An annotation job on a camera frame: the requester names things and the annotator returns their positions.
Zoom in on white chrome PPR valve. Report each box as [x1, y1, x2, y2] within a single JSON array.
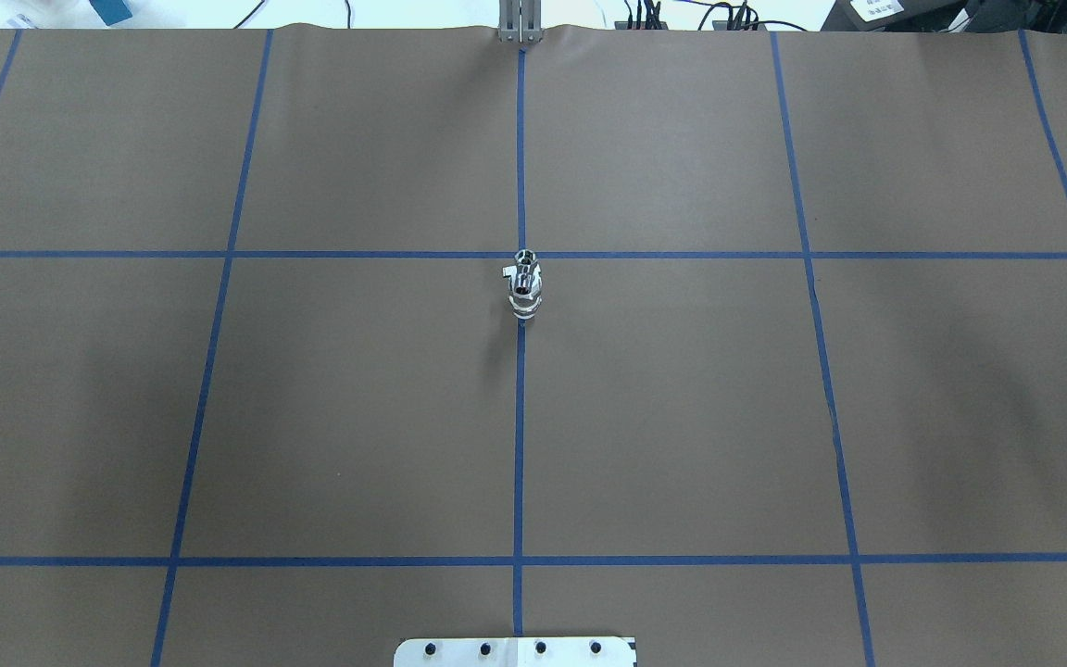
[[508, 290, 543, 321]]

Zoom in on black box with label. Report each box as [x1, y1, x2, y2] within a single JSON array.
[[819, 1, 967, 32]]

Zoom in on aluminium frame post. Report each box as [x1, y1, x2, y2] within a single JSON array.
[[496, 0, 545, 46]]

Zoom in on chrome threaded pipe fitting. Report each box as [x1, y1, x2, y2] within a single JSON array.
[[501, 248, 542, 298]]

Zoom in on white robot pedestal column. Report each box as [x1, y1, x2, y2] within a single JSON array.
[[393, 635, 638, 666]]

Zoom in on blue block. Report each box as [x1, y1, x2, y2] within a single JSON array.
[[87, 0, 134, 27]]

